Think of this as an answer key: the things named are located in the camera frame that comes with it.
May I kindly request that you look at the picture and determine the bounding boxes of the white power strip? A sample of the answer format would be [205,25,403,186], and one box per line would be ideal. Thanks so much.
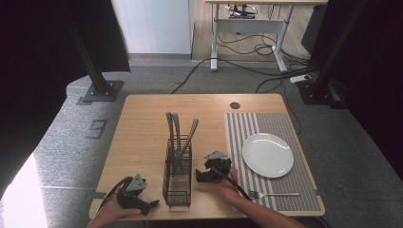
[289,73,314,85]

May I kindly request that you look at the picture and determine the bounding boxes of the white round plate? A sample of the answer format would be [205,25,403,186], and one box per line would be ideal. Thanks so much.
[241,132,296,179]

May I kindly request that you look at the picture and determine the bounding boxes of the black curtain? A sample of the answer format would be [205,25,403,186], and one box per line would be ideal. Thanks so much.
[300,0,403,181]
[0,0,131,199]

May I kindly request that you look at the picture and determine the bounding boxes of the silver cutlery piece curved handle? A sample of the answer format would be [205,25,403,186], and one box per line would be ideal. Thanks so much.
[171,112,182,153]
[164,111,176,167]

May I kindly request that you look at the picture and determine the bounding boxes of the black metal stand with base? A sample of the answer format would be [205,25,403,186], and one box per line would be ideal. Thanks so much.
[59,0,125,106]
[297,0,370,110]

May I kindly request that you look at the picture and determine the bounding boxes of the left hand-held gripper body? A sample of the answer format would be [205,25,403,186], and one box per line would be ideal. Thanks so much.
[116,173,148,211]

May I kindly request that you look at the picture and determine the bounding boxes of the white height-adjustable desk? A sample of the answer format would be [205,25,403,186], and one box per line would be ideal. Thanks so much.
[204,0,329,73]

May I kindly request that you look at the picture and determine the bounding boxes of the grey floor outlet cover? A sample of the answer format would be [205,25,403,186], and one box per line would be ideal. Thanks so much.
[86,119,108,141]

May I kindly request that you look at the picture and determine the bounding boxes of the silver cutlery piece straight handle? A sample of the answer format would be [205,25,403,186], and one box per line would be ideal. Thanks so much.
[172,118,200,177]

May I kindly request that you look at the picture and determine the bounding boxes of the person's left hand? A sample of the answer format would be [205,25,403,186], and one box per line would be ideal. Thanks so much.
[94,193,143,226]

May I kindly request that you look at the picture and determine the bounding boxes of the black wire cutlery holder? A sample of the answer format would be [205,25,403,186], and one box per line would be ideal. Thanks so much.
[162,135,193,209]

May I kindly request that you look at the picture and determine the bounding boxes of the device under white desk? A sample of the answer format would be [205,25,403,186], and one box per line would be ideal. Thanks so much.
[225,3,259,19]

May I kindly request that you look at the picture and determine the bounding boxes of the silver fork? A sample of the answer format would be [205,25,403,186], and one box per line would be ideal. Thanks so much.
[247,189,301,200]

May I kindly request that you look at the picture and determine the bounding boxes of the black floor cables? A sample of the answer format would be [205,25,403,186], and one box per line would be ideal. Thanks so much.
[170,31,321,134]

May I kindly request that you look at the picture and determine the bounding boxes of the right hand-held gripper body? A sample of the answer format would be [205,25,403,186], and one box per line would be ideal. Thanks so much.
[203,150,233,183]

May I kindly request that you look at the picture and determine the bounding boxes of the person's right hand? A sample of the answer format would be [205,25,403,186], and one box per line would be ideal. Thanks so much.
[214,165,252,207]

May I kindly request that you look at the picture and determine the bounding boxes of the grey striped placemat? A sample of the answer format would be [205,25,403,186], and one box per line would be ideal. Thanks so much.
[223,111,322,213]

